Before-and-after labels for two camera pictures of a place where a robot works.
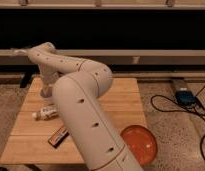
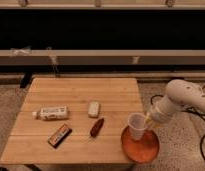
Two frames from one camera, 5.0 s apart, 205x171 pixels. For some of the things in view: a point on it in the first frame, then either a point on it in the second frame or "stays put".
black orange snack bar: x=58 y=137 stays put
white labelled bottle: x=46 y=113 stays put
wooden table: x=28 y=144 stays put
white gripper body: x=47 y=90 to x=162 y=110
